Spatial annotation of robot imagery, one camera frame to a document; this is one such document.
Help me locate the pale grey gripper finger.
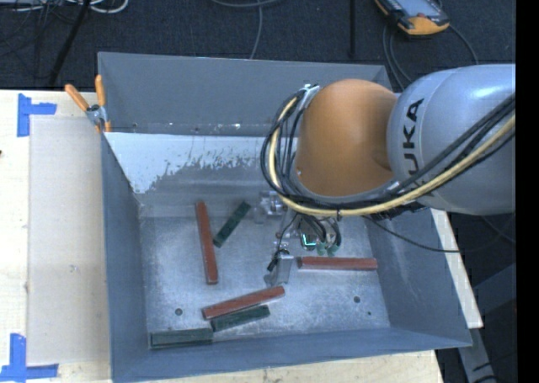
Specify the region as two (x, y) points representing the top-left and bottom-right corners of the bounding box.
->
(263, 258), (280, 287)
(275, 248), (296, 286)

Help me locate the grey metal bin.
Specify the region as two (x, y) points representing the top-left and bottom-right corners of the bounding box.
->
(97, 51), (473, 383)

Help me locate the red-brown flat block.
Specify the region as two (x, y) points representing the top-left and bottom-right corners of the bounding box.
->
(200, 285), (287, 322)
(194, 200), (221, 286)
(296, 255), (379, 272)

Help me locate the dark green flat block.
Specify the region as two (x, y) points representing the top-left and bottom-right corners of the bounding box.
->
(209, 304), (272, 333)
(149, 327), (216, 350)
(211, 200), (253, 249)

